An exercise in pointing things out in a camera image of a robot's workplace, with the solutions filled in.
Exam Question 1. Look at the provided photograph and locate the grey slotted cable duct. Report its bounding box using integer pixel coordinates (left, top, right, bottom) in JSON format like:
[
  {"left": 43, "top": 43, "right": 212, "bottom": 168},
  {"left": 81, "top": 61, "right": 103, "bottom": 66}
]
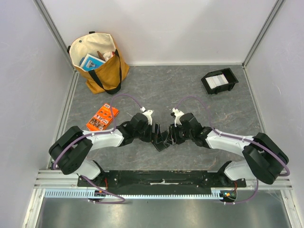
[{"left": 44, "top": 189, "right": 225, "bottom": 199}]

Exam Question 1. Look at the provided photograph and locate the black plastic card tray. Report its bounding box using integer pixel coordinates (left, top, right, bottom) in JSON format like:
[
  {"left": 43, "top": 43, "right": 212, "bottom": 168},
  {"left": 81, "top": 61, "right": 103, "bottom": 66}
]
[{"left": 201, "top": 68, "right": 239, "bottom": 95}]

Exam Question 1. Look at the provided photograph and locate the orange printed box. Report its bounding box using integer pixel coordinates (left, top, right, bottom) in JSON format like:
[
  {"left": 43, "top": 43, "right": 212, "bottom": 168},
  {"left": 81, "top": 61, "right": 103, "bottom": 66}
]
[{"left": 86, "top": 103, "right": 113, "bottom": 131}]

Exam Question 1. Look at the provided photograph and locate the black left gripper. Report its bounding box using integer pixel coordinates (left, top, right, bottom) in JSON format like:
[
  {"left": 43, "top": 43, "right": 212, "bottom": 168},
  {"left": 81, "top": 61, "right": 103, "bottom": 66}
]
[{"left": 134, "top": 122, "right": 163, "bottom": 144}]

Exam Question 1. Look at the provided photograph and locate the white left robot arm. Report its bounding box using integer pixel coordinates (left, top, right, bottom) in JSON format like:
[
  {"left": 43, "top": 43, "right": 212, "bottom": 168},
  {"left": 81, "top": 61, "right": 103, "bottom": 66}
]
[{"left": 48, "top": 110, "right": 167, "bottom": 187}]

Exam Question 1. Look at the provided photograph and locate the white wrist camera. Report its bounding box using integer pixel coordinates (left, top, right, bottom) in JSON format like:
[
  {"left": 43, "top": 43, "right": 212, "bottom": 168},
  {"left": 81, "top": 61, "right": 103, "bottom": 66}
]
[
  {"left": 140, "top": 107, "right": 153, "bottom": 125},
  {"left": 171, "top": 108, "right": 184, "bottom": 127}
]

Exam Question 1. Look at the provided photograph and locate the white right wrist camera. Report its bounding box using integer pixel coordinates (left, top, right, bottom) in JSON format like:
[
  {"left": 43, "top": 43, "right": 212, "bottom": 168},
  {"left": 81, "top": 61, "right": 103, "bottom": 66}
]
[{"left": 171, "top": 108, "right": 184, "bottom": 127}]

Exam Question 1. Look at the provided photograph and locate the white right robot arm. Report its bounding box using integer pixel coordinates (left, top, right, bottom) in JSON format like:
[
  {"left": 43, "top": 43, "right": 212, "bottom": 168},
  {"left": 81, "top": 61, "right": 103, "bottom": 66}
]
[{"left": 170, "top": 108, "right": 289, "bottom": 187}]

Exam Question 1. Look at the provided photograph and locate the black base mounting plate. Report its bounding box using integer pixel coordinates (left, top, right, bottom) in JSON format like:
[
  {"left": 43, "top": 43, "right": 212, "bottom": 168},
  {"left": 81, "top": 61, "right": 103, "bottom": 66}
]
[{"left": 91, "top": 170, "right": 247, "bottom": 188}]

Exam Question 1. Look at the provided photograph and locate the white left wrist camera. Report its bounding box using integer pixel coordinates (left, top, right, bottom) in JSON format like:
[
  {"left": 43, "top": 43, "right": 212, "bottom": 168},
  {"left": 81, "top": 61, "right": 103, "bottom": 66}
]
[{"left": 140, "top": 107, "right": 153, "bottom": 125}]

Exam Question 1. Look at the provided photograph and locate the black leather card holder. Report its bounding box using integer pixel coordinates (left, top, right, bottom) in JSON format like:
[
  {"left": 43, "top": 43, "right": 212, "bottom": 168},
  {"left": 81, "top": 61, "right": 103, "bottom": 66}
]
[{"left": 152, "top": 131, "right": 171, "bottom": 152}]

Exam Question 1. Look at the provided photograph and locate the mustard tote bag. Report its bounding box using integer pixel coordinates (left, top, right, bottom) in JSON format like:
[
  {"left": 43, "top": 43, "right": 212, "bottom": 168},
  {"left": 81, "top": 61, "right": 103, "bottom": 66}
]
[{"left": 67, "top": 31, "right": 129, "bottom": 95}]

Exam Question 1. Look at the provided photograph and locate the white credit card stack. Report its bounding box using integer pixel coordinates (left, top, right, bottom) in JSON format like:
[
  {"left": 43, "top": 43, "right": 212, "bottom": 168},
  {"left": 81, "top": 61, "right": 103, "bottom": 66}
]
[{"left": 206, "top": 74, "right": 228, "bottom": 89}]

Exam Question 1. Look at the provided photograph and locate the blue book in bag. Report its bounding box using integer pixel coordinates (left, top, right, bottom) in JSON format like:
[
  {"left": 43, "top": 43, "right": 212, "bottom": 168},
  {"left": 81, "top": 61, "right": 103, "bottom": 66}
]
[{"left": 80, "top": 54, "right": 105, "bottom": 71}]

